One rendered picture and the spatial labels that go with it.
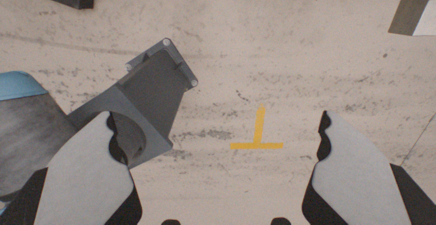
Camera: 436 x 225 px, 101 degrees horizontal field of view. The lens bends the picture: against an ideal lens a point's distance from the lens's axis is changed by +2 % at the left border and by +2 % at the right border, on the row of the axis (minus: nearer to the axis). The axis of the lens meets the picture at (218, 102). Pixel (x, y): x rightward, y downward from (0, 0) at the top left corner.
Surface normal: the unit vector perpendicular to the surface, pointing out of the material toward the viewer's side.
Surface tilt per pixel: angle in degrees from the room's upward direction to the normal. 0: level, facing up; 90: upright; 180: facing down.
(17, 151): 53
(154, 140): 0
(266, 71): 0
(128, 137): 70
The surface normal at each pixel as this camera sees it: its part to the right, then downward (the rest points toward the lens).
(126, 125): 0.68, -0.44
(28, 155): 0.74, 0.10
